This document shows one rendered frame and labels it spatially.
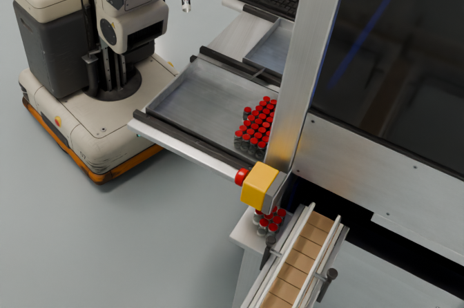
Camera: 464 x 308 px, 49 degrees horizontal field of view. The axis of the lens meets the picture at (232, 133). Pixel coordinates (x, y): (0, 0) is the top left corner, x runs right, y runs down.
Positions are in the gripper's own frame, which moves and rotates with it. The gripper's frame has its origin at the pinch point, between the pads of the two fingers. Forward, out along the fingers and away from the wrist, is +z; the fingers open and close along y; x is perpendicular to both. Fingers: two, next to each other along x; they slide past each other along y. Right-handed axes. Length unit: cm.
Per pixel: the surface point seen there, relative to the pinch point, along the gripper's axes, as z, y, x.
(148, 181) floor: 30, 107, 51
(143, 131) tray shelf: 30.2, 11.5, 17.4
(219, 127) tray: 30.4, 18.2, -1.6
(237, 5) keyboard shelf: -26, 63, -4
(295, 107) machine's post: 36.7, -16.6, -23.9
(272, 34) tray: -4.5, 45.0, -17.2
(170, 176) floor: 29, 111, 42
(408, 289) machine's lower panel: 76, 15, -43
